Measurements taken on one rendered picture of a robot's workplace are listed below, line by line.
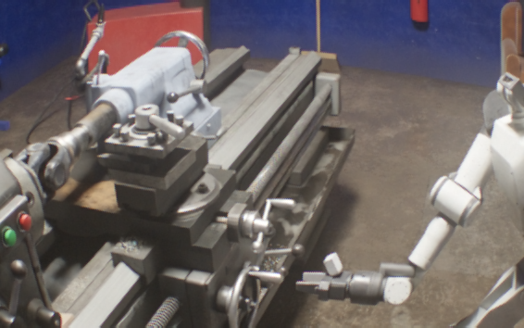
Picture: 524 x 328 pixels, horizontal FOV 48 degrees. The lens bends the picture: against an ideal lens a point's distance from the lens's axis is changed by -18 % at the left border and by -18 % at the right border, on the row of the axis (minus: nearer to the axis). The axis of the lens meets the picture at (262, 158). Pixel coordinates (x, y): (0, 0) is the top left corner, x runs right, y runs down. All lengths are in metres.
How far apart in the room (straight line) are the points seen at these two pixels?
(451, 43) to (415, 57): 0.40
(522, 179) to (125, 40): 3.70
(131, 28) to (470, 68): 2.87
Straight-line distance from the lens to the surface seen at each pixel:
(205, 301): 1.71
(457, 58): 5.74
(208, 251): 1.67
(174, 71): 2.13
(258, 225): 1.75
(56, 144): 1.66
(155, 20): 4.65
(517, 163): 1.40
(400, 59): 5.80
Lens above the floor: 1.76
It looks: 25 degrees down
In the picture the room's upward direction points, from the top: 2 degrees counter-clockwise
